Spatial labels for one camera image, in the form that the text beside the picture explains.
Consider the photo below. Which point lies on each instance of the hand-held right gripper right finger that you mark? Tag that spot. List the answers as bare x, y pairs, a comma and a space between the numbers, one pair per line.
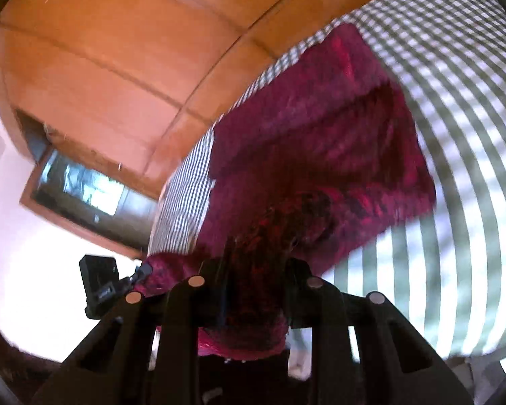
299, 299

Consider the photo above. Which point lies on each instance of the wooden framed glass panel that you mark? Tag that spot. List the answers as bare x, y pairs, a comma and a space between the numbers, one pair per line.
84, 190

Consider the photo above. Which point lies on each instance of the green checked bed cloth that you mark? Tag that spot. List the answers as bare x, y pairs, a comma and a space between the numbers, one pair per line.
468, 135

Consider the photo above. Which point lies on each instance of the wooden wardrobe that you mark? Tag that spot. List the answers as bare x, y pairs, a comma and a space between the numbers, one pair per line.
130, 71

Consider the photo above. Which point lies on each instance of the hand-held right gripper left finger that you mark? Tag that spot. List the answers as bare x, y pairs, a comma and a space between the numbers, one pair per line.
213, 295

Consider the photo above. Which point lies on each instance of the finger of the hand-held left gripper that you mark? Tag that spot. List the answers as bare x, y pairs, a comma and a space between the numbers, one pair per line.
135, 277

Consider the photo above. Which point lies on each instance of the dark red patterned garment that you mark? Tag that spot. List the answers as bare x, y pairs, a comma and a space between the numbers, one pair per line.
320, 156

